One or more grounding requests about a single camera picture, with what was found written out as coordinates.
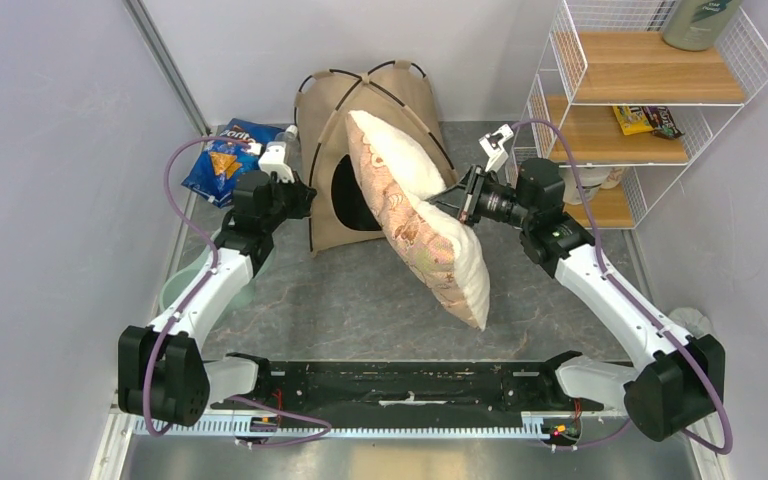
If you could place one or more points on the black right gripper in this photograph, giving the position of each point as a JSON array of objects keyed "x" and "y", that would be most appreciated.
[{"x": 462, "y": 200}]

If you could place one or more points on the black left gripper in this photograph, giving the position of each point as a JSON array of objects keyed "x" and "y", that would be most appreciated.
[{"x": 300, "y": 194}]

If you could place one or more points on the beige fabric pet tent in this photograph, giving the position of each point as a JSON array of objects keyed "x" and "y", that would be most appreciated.
[{"x": 331, "y": 146}]

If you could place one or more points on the cream fluffy pillow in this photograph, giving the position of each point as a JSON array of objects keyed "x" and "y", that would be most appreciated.
[{"x": 397, "y": 178}]

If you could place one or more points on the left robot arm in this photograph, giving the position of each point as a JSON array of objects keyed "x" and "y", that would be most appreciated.
[{"x": 192, "y": 318}]

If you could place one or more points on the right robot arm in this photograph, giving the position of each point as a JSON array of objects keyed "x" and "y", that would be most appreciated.
[{"x": 622, "y": 311}]

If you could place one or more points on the mint green double pet bowl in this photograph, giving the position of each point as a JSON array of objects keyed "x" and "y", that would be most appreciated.
[{"x": 196, "y": 289}]

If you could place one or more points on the clear plastic package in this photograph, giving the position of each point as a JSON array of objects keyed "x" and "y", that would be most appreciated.
[{"x": 288, "y": 138}]

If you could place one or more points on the blue Doritos chip bag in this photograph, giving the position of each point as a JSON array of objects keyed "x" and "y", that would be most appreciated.
[{"x": 214, "y": 175}]

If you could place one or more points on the yellow candy bag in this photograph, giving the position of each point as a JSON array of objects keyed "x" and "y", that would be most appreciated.
[{"x": 631, "y": 119}]

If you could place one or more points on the dark brown candy bag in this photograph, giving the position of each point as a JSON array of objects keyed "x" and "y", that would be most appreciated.
[{"x": 662, "y": 122}]

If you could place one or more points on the green bottle on top shelf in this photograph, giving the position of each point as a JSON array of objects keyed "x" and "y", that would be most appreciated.
[{"x": 694, "y": 25}]

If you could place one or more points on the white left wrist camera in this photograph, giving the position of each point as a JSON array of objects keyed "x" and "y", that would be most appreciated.
[{"x": 274, "y": 158}]

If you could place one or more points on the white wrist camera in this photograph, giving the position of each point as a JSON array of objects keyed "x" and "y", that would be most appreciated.
[
  {"x": 494, "y": 146},
  {"x": 274, "y": 158}
]

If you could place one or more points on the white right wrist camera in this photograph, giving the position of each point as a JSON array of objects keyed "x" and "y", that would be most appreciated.
[{"x": 494, "y": 146}]

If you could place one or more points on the white wire shelf rack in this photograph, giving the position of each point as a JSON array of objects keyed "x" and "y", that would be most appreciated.
[{"x": 610, "y": 92}]

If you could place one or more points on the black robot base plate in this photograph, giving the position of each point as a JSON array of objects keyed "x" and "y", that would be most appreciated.
[{"x": 413, "y": 394}]

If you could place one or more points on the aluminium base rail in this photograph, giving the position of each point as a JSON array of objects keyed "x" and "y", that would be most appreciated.
[{"x": 381, "y": 397}]

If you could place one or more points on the aluminium frame post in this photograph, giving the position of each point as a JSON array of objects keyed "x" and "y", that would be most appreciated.
[{"x": 161, "y": 54}]

